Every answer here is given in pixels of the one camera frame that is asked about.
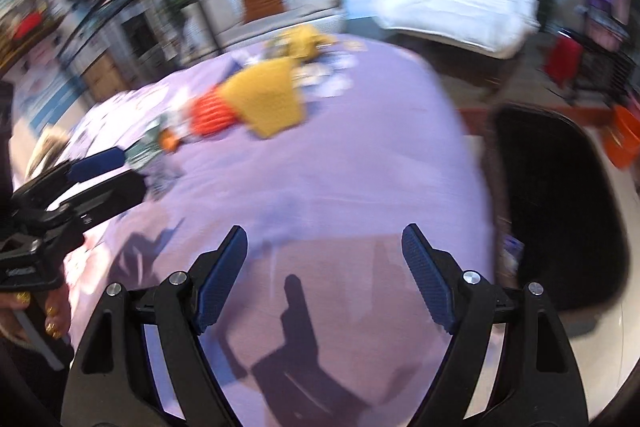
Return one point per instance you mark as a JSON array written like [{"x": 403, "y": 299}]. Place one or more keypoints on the white covered recliner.
[{"x": 465, "y": 2}]

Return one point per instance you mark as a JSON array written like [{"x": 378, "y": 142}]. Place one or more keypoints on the white crumpled wrapper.
[{"x": 325, "y": 82}]

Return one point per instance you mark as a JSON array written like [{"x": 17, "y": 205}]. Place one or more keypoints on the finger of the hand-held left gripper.
[
  {"x": 110, "y": 196},
  {"x": 95, "y": 163}
]

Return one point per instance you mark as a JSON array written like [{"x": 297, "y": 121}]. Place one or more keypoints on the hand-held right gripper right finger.
[{"x": 425, "y": 272}]

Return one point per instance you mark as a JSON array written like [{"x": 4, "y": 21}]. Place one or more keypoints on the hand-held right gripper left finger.
[{"x": 222, "y": 277}]

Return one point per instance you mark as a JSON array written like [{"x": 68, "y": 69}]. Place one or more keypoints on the green patterned packet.
[{"x": 145, "y": 149}]

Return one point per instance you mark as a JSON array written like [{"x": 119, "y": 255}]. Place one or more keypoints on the person's left hand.
[{"x": 50, "y": 321}]

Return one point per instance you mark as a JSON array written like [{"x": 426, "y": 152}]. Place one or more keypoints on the large yellow packet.
[{"x": 270, "y": 99}]

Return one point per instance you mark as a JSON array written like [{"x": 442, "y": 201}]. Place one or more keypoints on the orange mesh bag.
[{"x": 212, "y": 117}]

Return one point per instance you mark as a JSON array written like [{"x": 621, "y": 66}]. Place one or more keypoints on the black trash bin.
[{"x": 550, "y": 207}]

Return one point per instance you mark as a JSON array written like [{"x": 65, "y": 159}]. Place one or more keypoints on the red paper bag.
[{"x": 562, "y": 59}]

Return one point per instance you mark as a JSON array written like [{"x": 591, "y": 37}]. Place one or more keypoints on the yellow crumpled wrapper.
[{"x": 302, "y": 39}]

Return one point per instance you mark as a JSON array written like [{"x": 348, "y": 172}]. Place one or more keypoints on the orange plastic bucket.
[{"x": 622, "y": 137}]

